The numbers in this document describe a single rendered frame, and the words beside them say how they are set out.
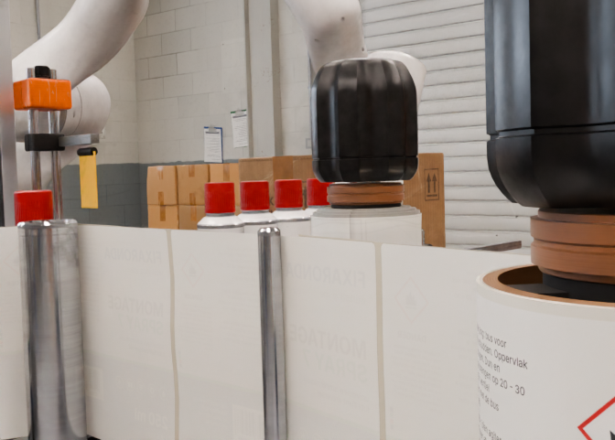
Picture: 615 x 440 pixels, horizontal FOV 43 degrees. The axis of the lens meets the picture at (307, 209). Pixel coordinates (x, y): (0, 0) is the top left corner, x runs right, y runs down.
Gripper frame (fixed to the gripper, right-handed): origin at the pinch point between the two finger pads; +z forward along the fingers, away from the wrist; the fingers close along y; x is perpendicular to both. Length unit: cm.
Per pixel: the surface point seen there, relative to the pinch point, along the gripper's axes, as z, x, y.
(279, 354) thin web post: 10, -46, 39
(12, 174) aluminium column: -1.9, -41.1, -12.2
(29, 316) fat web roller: 11, -50, 20
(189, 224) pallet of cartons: -54, 198, -326
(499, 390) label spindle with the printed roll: 10, -56, 58
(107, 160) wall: -129, 272, -589
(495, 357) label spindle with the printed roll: 9, -57, 58
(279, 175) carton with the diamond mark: -19.2, 10.6, -31.0
